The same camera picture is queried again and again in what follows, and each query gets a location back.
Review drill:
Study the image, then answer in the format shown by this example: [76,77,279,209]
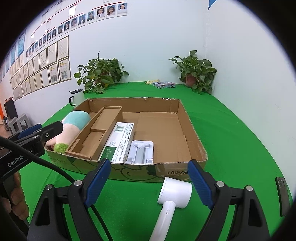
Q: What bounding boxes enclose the brown cardboard insert tray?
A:
[65,106,122,160]

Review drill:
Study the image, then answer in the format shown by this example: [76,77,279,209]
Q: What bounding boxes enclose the white hair dryer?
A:
[149,177,192,241]

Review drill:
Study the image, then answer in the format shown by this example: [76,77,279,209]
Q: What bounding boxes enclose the person's left hand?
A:
[1,172,29,220]

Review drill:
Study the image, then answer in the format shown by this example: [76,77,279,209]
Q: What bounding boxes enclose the grey stool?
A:
[8,114,32,135]

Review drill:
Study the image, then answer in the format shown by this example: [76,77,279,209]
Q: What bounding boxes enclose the black remote device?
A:
[275,177,290,217]

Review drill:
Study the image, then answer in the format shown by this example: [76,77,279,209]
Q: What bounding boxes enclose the pastel plush toy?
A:
[45,110,91,153]

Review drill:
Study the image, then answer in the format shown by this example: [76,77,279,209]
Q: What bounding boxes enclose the white enamel mug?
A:
[69,89,85,107]

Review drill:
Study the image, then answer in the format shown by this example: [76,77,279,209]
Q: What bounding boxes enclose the white box with barcode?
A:
[98,122,134,164]

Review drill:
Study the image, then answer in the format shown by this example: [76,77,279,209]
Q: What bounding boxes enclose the left potted green plant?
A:
[74,53,129,94]

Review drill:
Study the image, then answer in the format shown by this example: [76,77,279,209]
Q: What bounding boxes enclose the potted green plant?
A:
[74,53,129,94]
[169,50,217,94]

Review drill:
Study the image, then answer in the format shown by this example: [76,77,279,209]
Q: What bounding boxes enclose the white folding phone stand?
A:
[125,140,154,165]

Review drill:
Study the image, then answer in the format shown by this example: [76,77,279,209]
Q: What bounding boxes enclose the large open cardboard box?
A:
[46,97,208,182]

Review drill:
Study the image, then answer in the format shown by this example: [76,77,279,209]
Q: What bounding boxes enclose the green table cloth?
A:
[20,82,283,240]

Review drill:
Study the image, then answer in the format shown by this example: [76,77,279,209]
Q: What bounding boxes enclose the right potted green plant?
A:
[169,50,217,94]

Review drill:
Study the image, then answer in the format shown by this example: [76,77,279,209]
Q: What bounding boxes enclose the small patterned packet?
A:
[145,79,176,88]

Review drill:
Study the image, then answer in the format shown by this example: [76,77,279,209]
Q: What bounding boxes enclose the black cable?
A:
[0,136,114,241]

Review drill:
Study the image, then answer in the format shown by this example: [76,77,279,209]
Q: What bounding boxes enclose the framed certificates on wall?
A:
[1,35,74,103]

